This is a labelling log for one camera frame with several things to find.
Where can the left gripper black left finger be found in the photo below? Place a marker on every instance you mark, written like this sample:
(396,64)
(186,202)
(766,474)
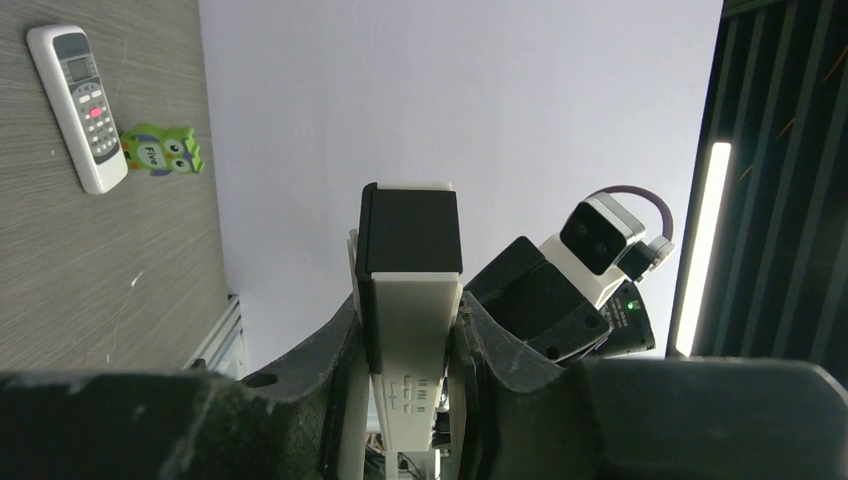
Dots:
(299,417)

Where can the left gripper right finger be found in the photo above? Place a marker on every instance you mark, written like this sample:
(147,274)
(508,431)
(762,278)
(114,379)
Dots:
(517,415)

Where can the large white remote control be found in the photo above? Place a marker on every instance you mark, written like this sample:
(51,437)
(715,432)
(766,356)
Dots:
(71,79)

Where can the slim white remote control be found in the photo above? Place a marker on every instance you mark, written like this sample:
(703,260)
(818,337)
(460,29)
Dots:
(406,265)

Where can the green owl toy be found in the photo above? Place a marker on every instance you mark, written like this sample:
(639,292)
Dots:
(162,150)

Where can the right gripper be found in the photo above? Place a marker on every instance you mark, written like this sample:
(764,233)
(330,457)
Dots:
(531,299)

